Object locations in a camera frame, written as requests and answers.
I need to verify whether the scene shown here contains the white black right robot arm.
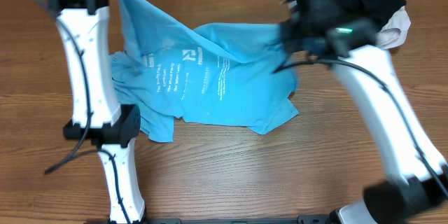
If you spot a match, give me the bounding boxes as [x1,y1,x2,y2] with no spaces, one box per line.
[281,0,447,224]

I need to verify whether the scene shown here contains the light blue printed t-shirt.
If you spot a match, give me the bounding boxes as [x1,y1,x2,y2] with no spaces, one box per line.
[111,0,299,143]

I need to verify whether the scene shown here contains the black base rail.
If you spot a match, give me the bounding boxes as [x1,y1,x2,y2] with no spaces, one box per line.
[148,214,330,224]

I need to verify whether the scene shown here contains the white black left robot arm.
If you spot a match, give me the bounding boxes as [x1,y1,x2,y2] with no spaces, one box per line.
[48,0,148,223]

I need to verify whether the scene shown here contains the beige folded garment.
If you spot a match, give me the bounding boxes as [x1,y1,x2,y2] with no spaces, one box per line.
[377,6,411,49]

